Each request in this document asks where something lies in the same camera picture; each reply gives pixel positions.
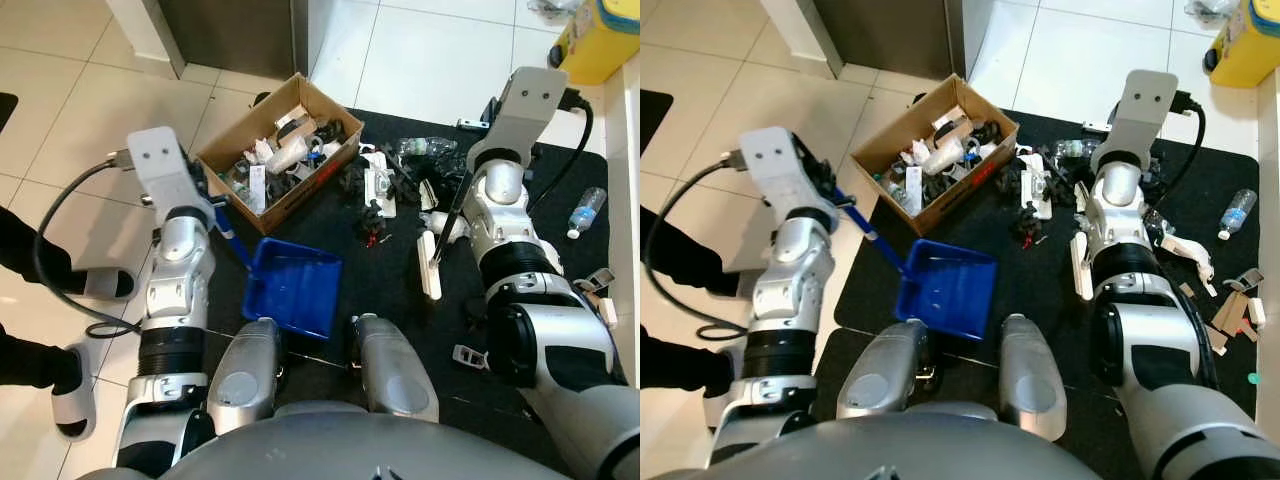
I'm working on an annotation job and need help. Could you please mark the grey robot torso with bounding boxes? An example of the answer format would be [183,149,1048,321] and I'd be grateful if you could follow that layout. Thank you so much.
[655,400,1161,480]
[158,400,561,480]

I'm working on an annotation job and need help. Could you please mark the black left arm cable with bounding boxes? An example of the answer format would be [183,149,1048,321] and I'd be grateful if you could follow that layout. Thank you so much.
[32,150,153,338]
[643,150,761,343]

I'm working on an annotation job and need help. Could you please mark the blue plastic dustpan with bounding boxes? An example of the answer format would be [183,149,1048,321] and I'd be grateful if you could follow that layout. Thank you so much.
[835,190,999,344]
[214,205,344,342]

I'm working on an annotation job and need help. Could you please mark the pale wooden scrap pieces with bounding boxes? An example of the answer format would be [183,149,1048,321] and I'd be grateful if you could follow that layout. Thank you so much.
[1204,266,1268,358]
[574,266,623,333]

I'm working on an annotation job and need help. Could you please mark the yellow plastic container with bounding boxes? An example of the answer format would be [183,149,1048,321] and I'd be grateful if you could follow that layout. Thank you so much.
[1203,0,1280,90]
[549,0,641,87]

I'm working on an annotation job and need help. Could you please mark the silver left robot leg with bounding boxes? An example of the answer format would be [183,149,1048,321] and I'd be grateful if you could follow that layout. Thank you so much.
[837,319,937,422]
[204,317,287,437]

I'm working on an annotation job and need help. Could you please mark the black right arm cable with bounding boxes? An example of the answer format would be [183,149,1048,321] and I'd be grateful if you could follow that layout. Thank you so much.
[527,88,597,217]
[1160,90,1209,221]

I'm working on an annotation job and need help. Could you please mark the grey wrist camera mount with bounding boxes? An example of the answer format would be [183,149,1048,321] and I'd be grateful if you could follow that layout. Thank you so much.
[1093,69,1180,173]
[468,67,570,173]
[737,126,837,227]
[127,127,204,211]

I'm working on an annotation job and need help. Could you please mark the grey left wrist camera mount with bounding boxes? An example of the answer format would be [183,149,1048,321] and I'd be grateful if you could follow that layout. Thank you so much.
[737,126,837,227]
[127,127,204,211]

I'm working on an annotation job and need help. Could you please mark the clear plastic water bottle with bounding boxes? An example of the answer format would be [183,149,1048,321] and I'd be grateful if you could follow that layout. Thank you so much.
[1216,187,1259,242]
[566,186,609,242]

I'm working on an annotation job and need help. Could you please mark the white plastic scrap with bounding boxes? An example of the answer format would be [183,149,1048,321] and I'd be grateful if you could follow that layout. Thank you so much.
[359,148,398,217]
[1020,150,1061,221]

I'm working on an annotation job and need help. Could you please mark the large black floor mat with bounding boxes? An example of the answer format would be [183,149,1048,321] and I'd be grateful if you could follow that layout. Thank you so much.
[203,107,612,473]
[833,107,1262,473]

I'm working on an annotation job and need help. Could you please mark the dark grey cabinet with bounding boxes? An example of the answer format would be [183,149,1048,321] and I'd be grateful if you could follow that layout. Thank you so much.
[140,0,312,82]
[800,0,969,82]

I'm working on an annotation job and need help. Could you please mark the person's leg in black trousers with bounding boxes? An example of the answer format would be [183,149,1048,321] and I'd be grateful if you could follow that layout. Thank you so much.
[0,204,96,297]
[640,204,736,297]
[0,324,86,393]
[640,328,737,403]

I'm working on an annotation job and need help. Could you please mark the cardboard box of rubbish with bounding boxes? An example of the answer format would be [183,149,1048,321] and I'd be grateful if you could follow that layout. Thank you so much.
[196,72,367,237]
[849,72,1022,237]

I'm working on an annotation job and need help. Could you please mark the clear plastic bag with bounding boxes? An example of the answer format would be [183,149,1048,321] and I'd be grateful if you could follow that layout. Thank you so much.
[1183,0,1236,25]
[526,0,583,23]

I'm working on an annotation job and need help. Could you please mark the silver right robot leg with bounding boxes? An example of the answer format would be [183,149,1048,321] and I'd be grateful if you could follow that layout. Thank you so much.
[349,312,442,425]
[999,312,1069,443]

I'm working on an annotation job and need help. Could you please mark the silver robot leg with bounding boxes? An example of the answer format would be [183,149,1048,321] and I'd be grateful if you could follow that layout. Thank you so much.
[837,319,937,422]
[204,317,287,437]
[999,312,1069,443]
[349,312,442,425]

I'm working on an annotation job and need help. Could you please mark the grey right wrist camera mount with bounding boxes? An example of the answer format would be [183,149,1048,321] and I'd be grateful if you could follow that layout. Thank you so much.
[1093,69,1180,173]
[468,67,570,173]

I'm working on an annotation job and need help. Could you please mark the white curved plastic piece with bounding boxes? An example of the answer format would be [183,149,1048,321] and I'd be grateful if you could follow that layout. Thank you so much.
[1158,233,1218,293]

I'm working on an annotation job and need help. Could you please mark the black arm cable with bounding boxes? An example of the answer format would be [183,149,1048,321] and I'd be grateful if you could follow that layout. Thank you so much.
[32,150,153,338]
[643,150,761,343]
[1160,90,1209,221]
[527,88,597,217]

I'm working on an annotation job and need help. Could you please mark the crushed clear plastic bottle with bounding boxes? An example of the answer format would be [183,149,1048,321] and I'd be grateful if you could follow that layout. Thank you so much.
[394,134,462,168]
[1050,138,1101,166]

